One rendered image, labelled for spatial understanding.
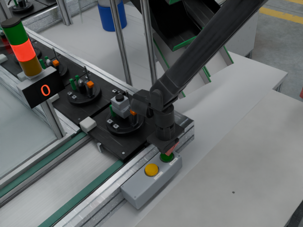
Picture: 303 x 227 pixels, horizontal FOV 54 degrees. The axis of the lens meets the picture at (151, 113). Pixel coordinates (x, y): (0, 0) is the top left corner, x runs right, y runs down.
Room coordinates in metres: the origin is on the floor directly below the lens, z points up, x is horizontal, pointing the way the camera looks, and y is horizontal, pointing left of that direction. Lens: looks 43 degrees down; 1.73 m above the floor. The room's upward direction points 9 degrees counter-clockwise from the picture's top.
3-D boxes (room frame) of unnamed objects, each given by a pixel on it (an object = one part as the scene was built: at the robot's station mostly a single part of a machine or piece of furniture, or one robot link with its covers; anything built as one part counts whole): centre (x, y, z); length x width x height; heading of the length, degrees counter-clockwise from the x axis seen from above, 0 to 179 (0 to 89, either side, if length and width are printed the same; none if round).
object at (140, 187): (0.56, 0.03, 0.93); 0.21 x 0.07 x 0.06; 130
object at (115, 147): (0.78, 0.10, 0.96); 0.24 x 0.24 x 0.02; 40
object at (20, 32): (0.75, 0.32, 1.38); 0.05 x 0.05 x 0.05
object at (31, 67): (0.75, 0.32, 1.28); 0.05 x 0.05 x 0.05
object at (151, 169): (0.56, 0.03, 0.96); 0.04 x 0.04 x 0.02
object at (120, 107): (0.78, 0.10, 1.06); 0.08 x 0.04 x 0.07; 39
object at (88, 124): (0.79, 0.24, 0.97); 0.05 x 0.05 x 0.04; 40
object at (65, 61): (1.16, 0.42, 1.01); 0.24 x 0.24 x 0.13; 40
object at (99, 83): (0.97, 0.26, 1.01); 0.24 x 0.24 x 0.13; 40
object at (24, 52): (0.75, 0.32, 1.33); 0.05 x 0.05 x 0.05
